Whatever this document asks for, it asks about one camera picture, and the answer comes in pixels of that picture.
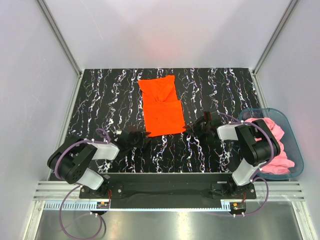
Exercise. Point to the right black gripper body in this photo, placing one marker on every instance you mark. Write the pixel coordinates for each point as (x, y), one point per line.
(204, 126)

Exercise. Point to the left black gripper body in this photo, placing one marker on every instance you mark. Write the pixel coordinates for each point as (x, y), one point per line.
(138, 140)

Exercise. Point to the white slotted cable duct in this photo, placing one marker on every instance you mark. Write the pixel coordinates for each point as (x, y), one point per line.
(219, 206)

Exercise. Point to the blue plastic basket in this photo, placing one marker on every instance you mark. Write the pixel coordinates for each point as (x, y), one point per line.
(291, 147)

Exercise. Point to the orange t shirt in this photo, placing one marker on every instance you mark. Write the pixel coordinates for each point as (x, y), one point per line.
(162, 110)

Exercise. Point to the pink t shirt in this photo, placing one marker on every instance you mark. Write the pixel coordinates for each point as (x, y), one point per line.
(280, 164)

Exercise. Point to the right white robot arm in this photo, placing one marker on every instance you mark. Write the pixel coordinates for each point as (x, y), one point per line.
(258, 146)

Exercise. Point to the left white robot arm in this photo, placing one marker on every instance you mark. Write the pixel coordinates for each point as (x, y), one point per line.
(71, 161)

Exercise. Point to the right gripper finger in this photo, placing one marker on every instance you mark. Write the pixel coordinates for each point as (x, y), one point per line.
(192, 127)
(197, 134)

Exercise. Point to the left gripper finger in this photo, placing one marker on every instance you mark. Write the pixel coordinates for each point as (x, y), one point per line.
(141, 147)
(141, 134)

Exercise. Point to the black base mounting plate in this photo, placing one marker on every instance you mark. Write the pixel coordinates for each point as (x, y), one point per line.
(178, 189)

